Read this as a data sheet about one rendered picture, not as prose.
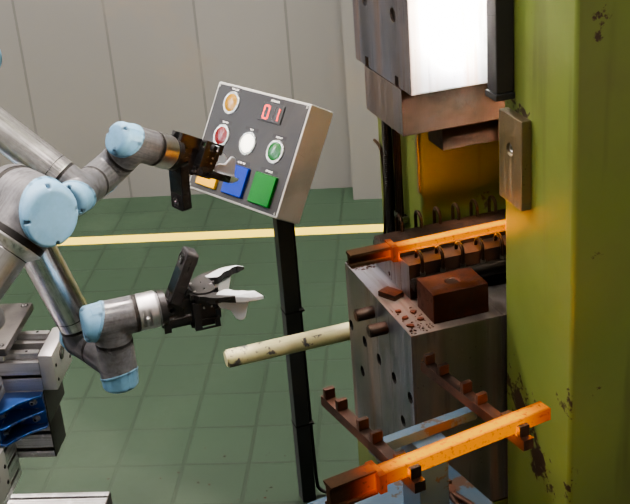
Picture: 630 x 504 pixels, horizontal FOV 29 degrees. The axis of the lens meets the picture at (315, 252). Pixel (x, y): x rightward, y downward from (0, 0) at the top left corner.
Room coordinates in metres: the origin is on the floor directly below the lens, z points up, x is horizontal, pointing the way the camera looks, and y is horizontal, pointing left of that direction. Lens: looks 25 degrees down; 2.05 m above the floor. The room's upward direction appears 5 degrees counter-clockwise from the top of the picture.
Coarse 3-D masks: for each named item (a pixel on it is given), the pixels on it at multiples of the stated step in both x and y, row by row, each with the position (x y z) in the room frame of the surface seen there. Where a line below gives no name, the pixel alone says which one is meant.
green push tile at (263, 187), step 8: (256, 176) 2.67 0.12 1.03; (264, 176) 2.66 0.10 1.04; (272, 176) 2.64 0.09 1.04; (256, 184) 2.66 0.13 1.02; (264, 184) 2.64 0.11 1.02; (272, 184) 2.63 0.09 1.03; (256, 192) 2.65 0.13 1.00; (264, 192) 2.63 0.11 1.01; (272, 192) 2.62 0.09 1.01; (248, 200) 2.66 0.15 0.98; (256, 200) 2.64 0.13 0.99; (264, 200) 2.62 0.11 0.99
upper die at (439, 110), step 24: (384, 96) 2.28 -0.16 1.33; (408, 96) 2.20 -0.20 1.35; (432, 96) 2.22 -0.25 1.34; (456, 96) 2.23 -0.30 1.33; (480, 96) 2.25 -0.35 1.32; (384, 120) 2.29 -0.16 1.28; (408, 120) 2.20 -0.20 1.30; (432, 120) 2.22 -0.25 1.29; (456, 120) 2.23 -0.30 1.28; (480, 120) 2.25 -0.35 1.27
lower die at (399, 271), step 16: (432, 224) 2.43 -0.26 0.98; (448, 224) 2.42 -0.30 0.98; (464, 224) 2.39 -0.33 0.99; (400, 240) 2.33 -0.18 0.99; (464, 240) 2.29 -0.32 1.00; (400, 256) 2.25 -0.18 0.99; (432, 256) 2.23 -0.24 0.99; (448, 256) 2.23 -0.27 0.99; (480, 256) 2.25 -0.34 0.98; (496, 256) 2.26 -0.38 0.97; (400, 272) 2.25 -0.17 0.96; (416, 272) 2.20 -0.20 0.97; (432, 272) 2.21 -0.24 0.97; (400, 288) 2.25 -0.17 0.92
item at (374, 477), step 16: (512, 416) 1.68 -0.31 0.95; (528, 416) 1.68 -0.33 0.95; (544, 416) 1.69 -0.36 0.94; (464, 432) 1.65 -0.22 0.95; (480, 432) 1.64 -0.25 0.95; (496, 432) 1.65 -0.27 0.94; (512, 432) 1.66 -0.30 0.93; (432, 448) 1.61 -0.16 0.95; (448, 448) 1.61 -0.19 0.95; (464, 448) 1.62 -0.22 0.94; (368, 464) 1.56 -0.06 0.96; (384, 464) 1.58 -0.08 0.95; (400, 464) 1.57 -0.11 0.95; (432, 464) 1.59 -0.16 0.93; (336, 480) 1.53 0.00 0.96; (352, 480) 1.53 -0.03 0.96; (368, 480) 1.55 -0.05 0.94; (384, 480) 1.54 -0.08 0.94; (336, 496) 1.52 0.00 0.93; (352, 496) 1.53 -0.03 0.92; (368, 496) 1.54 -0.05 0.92
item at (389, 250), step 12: (468, 228) 2.33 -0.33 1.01; (480, 228) 2.32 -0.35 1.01; (492, 228) 2.32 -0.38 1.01; (504, 228) 2.33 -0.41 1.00; (384, 240) 2.29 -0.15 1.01; (408, 240) 2.29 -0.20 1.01; (420, 240) 2.28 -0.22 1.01; (432, 240) 2.28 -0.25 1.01; (444, 240) 2.29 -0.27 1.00; (348, 252) 2.24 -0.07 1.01; (360, 252) 2.24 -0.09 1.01; (372, 252) 2.24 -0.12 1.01; (384, 252) 2.26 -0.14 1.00; (396, 252) 2.25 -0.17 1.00; (348, 264) 2.24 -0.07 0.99; (360, 264) 2.23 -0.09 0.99
